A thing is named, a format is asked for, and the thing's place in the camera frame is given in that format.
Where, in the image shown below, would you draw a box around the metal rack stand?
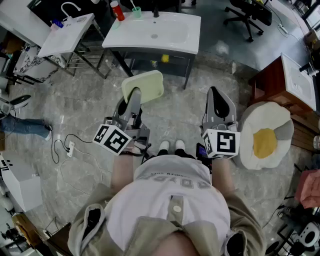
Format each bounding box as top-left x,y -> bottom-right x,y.
63,19 -> 112,80

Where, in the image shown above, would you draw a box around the person's white shirt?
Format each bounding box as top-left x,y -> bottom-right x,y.
104,154 -> 231,251

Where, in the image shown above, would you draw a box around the wooden cabinet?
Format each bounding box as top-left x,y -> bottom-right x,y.
248,56 -> 320,152

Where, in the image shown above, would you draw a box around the black office chair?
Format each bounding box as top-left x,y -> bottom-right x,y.
223,0 -> 273,43

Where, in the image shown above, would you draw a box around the white floor cable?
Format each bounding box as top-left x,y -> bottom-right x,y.
59,147 -> 104,195

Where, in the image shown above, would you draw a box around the small white sink basin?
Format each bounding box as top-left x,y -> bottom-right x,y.
37,13 -> 96,59

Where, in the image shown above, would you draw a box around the red bottle white cap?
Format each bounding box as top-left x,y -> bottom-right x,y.
109,0 -> 126,22

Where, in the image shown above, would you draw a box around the large white sink basin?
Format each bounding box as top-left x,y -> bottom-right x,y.
101,11 -> 202,55

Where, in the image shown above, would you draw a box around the black white headset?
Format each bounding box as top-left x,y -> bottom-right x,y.
0,94 -> 32,118

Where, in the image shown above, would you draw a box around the person's left forearm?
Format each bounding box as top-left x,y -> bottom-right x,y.
109,152 -> 138,196

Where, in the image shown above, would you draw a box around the pale green plastic tray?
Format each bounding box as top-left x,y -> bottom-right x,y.
121,69 -> 165,105

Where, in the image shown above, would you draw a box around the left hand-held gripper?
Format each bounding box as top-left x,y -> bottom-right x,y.
92,86 -> 152,158

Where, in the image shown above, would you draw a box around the marble pattern slab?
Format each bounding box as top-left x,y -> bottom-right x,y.
14,46 -> 66,84

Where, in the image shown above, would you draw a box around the person's black trousers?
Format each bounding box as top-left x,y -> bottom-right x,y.
157,148 -> 197,161

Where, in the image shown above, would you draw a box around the white box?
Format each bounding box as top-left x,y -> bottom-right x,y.
0,154 -> 43,213

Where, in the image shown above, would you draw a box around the fried egg cushion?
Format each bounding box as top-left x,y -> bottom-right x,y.
233,100 -> 295,171

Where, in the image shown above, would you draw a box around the person's right forearm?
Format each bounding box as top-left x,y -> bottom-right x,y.
211,157 -> 238,198

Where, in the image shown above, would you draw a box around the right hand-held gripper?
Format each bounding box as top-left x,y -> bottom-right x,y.
199,86 -> 241,160

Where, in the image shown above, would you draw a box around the black floor cable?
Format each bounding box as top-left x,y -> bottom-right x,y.
50,133 -> 94,165

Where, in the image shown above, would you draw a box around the black device blue screen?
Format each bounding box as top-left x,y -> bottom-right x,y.
195,142 -> 213,173

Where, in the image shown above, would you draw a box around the white cabinet sink basin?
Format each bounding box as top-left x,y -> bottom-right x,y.
280,52 -> 317,112

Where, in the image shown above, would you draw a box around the white floor power strip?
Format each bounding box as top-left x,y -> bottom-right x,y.
66,141 -> 76,158

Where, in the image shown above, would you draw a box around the black metal sink stand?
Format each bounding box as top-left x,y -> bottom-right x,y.
107,47 -> 196,90

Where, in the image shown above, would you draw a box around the person's khaki jacket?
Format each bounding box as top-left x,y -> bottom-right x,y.
67,183 -> 267,256

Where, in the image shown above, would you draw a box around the white round device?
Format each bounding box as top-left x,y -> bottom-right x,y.
298,221 -> 320,248

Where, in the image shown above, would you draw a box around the black cabinet faucet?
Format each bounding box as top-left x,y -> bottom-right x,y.
298,62 -> 316,76

